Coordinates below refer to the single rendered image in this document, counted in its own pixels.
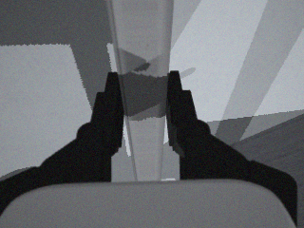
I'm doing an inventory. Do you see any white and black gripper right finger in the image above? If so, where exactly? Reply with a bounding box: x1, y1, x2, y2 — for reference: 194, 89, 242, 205
165, 70, 297, 228

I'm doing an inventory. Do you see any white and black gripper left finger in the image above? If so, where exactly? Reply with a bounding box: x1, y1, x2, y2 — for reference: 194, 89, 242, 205
0, 72, 124, 217

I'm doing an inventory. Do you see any dark grey rod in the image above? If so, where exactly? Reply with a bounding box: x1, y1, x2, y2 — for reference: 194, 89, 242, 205
105, 0, 174, 181

